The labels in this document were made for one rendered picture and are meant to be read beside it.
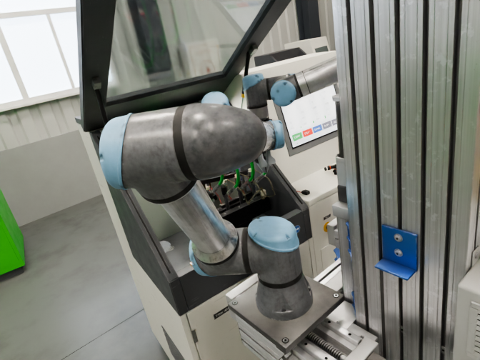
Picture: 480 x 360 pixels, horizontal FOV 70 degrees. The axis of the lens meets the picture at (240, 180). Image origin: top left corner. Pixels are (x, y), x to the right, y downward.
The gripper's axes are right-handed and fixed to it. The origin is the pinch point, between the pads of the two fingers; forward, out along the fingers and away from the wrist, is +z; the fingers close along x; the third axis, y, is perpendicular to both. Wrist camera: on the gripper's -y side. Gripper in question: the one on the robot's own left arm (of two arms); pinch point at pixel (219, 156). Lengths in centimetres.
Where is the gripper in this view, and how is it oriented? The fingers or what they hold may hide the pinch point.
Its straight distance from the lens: 124.8
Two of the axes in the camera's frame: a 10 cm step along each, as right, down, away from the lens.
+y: 5.3, 7.7, -3.5
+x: 8.5, -4.9, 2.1
